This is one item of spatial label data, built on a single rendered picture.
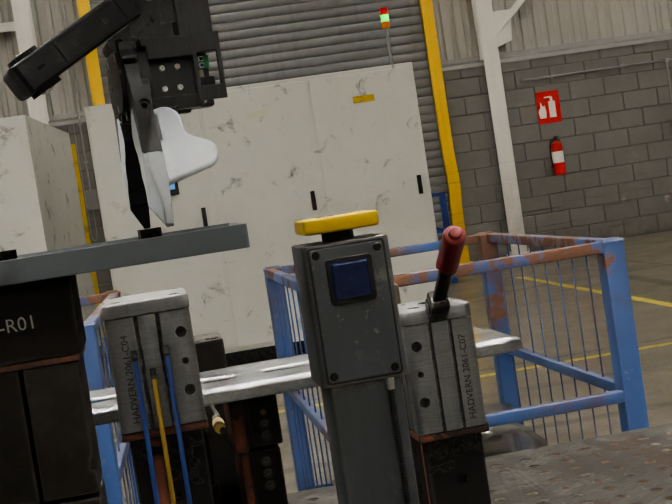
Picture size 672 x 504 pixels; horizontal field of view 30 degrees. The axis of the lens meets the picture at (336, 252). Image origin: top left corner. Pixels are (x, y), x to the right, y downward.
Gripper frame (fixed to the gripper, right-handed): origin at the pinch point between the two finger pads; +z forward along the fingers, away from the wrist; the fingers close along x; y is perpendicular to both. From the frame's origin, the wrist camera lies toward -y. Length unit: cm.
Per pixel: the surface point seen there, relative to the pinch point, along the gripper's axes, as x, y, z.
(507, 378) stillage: 293, 158, 73
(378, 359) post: -6.7, 15.1, 13.3
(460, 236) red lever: -3.4, 24.8, 5.1
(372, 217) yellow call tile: -6.5, 16.4, 2.3
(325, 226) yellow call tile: -6.0, 12.7, 2.4
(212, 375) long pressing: 34.8, 9.6, 17.7
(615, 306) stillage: 181, 140, 40
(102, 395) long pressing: 35.6, -2.2, 17.8
